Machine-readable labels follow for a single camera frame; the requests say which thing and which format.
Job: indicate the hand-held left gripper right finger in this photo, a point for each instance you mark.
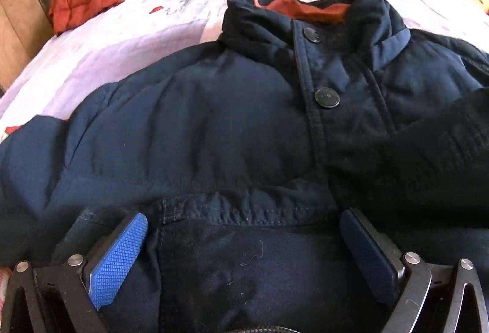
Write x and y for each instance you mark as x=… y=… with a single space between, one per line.
x=366 y=260

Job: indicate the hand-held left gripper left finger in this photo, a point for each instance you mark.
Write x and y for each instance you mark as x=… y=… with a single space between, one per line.
x=118 y=260

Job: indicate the navy blue jacket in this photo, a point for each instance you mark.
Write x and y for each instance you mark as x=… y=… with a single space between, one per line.
x=229 y=126

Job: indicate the lilac printed bed sheet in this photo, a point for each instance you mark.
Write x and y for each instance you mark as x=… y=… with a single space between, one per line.
x=160 y=23

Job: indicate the wooden side panel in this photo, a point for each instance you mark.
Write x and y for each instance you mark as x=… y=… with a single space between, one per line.
x=19 y=12

